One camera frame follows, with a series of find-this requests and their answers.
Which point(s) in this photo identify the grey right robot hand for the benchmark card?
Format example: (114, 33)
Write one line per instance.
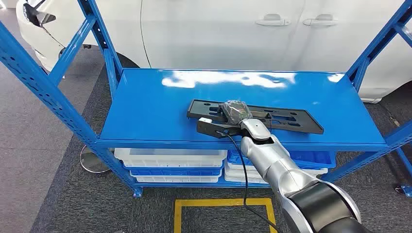
(233, 111)

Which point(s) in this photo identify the black plastic car part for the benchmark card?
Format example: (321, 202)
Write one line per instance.
(289, 120)

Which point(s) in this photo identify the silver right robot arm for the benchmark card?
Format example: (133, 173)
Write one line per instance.
(273, 160)

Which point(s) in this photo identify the blue metal shelf rack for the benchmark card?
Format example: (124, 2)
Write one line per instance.
(161, 106)

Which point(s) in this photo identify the white plastic tray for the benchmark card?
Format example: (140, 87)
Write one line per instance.
(177, 179)
(170, 157)
(235, 170)
(235, 180)

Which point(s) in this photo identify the white car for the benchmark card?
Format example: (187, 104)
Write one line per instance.
(209, 32)

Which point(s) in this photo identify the blue plastic tray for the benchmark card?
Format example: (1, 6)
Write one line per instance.
(173, 172)
(312, 159)

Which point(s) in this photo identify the blue wheeled metal rack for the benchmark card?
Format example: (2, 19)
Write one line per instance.
(408, 190)

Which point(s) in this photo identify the dark car headlight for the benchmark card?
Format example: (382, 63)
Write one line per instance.
(35, 16)

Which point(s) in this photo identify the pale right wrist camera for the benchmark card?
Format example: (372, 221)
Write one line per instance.
(205, 121)

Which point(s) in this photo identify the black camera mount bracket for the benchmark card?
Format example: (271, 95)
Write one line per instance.
(209, 130)

